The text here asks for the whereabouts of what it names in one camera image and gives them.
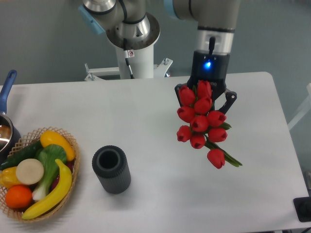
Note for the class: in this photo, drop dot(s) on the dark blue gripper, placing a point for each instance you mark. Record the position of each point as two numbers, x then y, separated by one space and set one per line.
211 68

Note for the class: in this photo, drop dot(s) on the red tulip bouquet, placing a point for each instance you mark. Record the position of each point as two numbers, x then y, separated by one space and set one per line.
205 126

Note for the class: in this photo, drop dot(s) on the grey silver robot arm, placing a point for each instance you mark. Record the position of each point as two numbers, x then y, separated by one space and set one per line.
216 19

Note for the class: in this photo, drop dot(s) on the dark grey ribbed vase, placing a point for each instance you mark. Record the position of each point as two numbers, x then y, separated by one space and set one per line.
111 167

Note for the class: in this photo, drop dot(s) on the black device at edge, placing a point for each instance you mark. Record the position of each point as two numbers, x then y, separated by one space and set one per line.
303 208

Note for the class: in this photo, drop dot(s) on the red fruit in basket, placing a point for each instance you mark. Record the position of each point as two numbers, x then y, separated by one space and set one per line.
56 180

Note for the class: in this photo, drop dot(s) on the yellow squash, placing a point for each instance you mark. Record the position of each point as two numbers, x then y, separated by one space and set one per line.
54 138

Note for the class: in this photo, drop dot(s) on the yellow banana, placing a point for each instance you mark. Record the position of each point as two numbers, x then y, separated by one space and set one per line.
53 198

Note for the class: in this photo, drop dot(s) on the green bok choy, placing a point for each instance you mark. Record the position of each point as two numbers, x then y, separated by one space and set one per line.
47 157

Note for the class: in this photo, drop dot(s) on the woven wicker basket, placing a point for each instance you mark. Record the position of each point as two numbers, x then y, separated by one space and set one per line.
29 139

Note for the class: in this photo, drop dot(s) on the green cucumber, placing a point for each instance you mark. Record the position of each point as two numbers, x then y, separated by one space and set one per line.
27 152

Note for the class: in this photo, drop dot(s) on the beige round disc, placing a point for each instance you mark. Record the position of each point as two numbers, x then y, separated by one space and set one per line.
29 171

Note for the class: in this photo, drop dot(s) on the orange fruit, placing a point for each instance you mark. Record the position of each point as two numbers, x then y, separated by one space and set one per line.
18 197

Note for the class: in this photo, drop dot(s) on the yellow bell pepper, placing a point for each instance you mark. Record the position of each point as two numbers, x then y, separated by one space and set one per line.
8 177

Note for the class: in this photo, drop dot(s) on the white clamp bracket right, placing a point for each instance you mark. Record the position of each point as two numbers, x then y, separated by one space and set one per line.
162 70

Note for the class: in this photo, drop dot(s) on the white clamp bracket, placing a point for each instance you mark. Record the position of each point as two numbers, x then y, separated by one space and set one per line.
162 70
96 74

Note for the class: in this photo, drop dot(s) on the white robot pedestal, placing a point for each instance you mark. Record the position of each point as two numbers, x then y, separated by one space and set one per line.
134 45

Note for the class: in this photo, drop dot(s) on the white frame at right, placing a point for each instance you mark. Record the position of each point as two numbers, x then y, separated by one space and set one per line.
302 109

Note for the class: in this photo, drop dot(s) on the white clamp bracket left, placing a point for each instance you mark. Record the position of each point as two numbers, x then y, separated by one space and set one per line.
96 74

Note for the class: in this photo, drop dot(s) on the blue handled saucepan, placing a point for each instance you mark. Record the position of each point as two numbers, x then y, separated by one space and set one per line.
9 135

